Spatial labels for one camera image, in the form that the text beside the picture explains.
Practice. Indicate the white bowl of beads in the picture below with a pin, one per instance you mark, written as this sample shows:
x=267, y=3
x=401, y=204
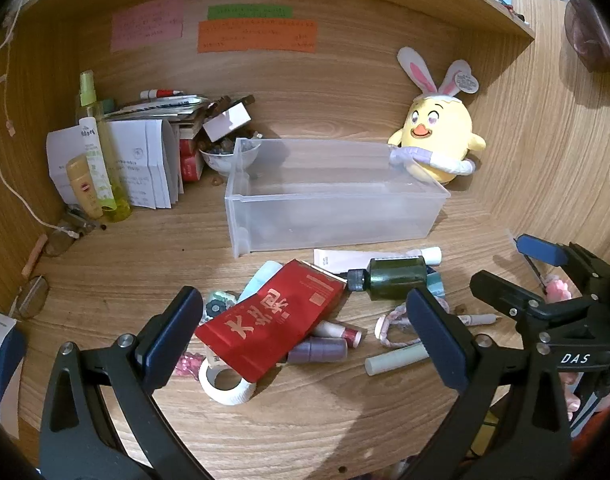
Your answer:
x=225, y=162

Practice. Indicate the white lipstick tube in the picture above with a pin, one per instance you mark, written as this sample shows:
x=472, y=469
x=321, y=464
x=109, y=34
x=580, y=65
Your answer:
x=340, y=332

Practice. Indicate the white tape roll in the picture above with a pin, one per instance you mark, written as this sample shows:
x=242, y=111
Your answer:
x=210, y=385

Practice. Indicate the eyeglasses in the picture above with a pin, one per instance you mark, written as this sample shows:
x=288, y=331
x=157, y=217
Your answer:
x=32, y=297

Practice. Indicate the small blue box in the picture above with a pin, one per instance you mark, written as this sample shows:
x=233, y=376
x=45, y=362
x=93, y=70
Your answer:
x=435, y=282

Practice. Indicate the yellow-green spray bottle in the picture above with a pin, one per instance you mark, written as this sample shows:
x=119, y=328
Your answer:
x=119, y=200

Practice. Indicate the white and blue box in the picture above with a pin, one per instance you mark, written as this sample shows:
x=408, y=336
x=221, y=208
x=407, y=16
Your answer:
x=5, y=360

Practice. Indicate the red foil packet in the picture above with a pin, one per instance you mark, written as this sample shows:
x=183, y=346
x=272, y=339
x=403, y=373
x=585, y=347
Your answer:
x=270, y=320

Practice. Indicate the light blue tube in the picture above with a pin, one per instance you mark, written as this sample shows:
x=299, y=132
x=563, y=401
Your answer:
x=260, y=280

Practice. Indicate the red box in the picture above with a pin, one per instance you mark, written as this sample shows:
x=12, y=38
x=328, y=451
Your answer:
x=190, y=165

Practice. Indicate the pink flower hairpin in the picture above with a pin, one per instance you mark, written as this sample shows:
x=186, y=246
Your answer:
x=557, y=288

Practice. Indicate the person's right hand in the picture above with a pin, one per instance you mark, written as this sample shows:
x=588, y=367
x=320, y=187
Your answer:
x=571, y=397

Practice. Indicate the small yellow bottle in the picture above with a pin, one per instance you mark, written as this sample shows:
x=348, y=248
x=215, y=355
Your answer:
x=85, y=190

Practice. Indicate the purple lipstick tube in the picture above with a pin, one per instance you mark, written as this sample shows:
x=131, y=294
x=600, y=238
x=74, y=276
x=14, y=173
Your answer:
x=320, y=350

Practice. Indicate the white folded papers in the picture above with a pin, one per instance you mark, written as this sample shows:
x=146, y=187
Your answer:
x=140, y=170

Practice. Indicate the dark brown pouch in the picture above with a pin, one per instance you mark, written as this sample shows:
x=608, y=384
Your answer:
x=587, y=35

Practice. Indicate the stack of booklets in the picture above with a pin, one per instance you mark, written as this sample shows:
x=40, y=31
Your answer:
x=160, y=107

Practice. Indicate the pink bead packet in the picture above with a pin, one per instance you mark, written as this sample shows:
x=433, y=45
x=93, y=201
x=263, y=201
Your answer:
x=187, y=365

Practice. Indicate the clear plastic storage box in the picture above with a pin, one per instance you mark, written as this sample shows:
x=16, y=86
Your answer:
x=335, y=220

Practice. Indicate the green paper note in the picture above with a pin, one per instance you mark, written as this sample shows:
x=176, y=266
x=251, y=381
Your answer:
x=250, y=11

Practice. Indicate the pink paper note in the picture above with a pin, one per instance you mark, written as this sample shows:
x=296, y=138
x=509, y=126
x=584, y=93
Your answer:
x=145, y=25

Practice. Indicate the dark green bottle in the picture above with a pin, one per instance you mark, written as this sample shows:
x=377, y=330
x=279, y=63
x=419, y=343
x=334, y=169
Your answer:
x=395, y=277

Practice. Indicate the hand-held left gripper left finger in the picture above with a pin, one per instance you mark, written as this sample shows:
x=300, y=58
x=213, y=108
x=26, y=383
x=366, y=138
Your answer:
x=171, y=340

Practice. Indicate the pale green stick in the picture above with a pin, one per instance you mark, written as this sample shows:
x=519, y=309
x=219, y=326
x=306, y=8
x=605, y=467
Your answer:
x=395, y=359

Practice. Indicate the pale pink tube white cap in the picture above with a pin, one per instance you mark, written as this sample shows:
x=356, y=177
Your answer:
x=345, y=258

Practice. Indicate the orange paper note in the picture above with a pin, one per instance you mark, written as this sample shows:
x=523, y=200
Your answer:
x=257, y=36

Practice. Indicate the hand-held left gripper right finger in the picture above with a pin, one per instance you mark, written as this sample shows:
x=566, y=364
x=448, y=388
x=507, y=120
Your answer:
x=435, y=340

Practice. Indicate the yellow chick plush toy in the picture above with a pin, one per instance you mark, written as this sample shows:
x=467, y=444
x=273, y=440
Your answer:
x=440, y=125

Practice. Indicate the red and white marker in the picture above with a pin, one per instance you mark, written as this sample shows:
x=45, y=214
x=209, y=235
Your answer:
x=157, y=93

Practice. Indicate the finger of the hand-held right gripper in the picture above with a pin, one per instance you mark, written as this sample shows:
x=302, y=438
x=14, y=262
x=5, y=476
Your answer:
x=500, y=292
x=540, y=250

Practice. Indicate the small white cardboard box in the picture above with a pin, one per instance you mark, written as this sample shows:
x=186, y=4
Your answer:
x=227, y=120

